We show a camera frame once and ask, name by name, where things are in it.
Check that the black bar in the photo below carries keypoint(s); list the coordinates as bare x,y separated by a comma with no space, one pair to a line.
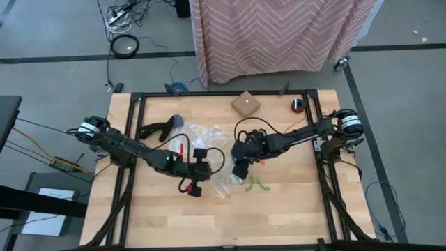
35,202

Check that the white power strip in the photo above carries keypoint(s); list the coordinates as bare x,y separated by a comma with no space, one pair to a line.
116,16

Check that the black desk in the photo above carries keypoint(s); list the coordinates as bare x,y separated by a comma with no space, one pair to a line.
8,115

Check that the long green rubber band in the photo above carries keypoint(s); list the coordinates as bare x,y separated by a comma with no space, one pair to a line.
265,188

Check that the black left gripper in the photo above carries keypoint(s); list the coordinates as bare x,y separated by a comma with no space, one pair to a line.
198,172

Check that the red black tape roll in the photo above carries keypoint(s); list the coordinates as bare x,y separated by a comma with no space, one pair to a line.
297,108

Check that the black table clamp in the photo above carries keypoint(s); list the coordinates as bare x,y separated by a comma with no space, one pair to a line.
171,90
119,88

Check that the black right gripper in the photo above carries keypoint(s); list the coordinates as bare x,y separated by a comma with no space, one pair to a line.
245,151

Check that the small cardboard box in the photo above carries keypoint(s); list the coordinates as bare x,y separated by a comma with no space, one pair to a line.
246,104

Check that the black box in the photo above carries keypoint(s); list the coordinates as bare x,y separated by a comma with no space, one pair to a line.
183,8

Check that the grey cabinet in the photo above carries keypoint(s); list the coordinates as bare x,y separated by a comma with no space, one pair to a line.
52,181

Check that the black and yellow device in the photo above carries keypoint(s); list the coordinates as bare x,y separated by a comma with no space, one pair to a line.
64,165

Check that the silver mounting bracket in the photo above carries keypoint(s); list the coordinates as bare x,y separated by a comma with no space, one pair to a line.
317,145

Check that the silver caster wheel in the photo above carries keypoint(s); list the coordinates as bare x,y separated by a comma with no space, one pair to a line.
342,63

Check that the pink chevron cloth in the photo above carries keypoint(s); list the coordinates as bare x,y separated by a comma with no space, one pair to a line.
271,35

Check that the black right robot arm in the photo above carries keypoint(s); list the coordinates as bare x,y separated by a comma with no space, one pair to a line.
299,134

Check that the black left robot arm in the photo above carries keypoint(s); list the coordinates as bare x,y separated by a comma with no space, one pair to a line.
122,143

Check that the white paper sheet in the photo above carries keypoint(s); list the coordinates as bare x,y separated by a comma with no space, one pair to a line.
45,224

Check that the black aluminium table frame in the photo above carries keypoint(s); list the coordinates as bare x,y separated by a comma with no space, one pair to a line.
226,93

